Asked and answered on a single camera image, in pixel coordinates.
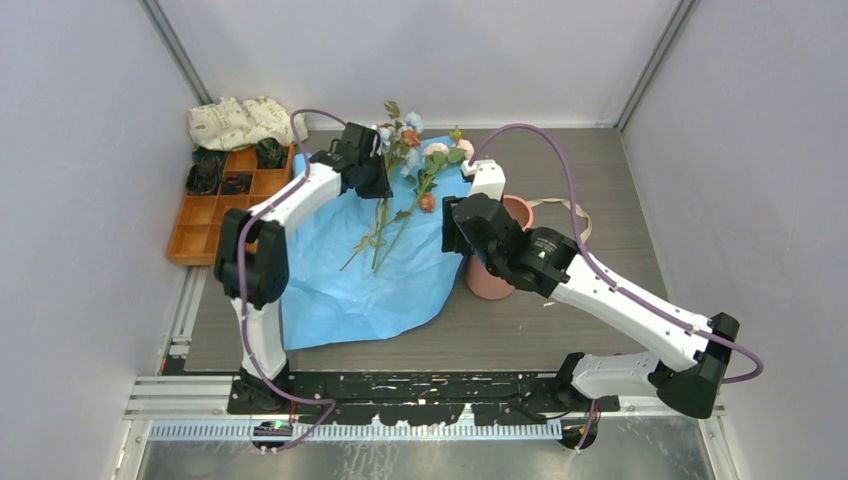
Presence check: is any aluminium rail frame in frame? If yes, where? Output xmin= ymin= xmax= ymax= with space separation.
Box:
xmin=117 ymin=269 xmax=734 ymax=479

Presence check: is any beige ribbon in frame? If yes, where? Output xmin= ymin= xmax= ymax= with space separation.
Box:
xmin=527 ymin=198 xmax=594 ymax=243

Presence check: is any pink peony flower stem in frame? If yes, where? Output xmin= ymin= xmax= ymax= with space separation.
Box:
xmin=382 ymin=129 xmax=473 ymax=265

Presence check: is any dark rolled sock left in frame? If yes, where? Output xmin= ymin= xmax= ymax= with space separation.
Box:
xmin=185 ymin=160 xmax=220 ymax=196

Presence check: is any dark rolled sock top right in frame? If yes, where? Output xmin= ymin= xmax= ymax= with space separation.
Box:
xmin=254 ymin=137 xmax=289 ymax=170

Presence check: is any cream patterned cloth bag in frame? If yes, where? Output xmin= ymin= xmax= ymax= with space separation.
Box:
xmin=187 ymin=96 xmax=308 ymax=152

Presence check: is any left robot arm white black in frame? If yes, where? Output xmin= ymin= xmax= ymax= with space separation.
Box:
xmin=214 ymin=122 xmax=392 ymax=413

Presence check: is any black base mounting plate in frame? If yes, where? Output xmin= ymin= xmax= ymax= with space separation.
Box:
xmin=226 ymin=371 xmax=620 ymax=426

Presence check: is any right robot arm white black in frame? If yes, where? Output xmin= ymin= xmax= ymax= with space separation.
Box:
xmin=442 ymin=194 xmax=739 ymax=419

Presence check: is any dark rolled sock middle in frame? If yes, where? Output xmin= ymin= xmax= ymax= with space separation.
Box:
xmin=219 ymin=172 xmax=253 ymax=196

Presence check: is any orange compartment tray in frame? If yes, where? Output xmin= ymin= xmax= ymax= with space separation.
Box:
xmin=166 ymin=144 xmax=295 ymax=266

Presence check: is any pink cylindrical vase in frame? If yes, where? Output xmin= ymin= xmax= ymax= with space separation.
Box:
xmin=465 ymin=194 xmax=535 ymax=302

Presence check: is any light blue flower stem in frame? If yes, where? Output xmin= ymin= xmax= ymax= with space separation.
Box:
xmin=340 ymin=100 xmax=423 ymax=273

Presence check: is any flower bouquet blue paper wrap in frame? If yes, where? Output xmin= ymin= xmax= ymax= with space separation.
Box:
xmin=281 ymin=178 xmax=463 ymax=350

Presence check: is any dark rolled sock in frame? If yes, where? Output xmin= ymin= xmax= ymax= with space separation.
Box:
xmin=185 ymin=160 xmax=220 ymax=196
xmin=254 ymin=137 xmax=289 ymax=170
xmin=219 ymin=172 xmax=253 ymax=196

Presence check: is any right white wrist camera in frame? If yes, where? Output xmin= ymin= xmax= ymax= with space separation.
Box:
xmin=460 ymin=159 xmax=506 ymax=201

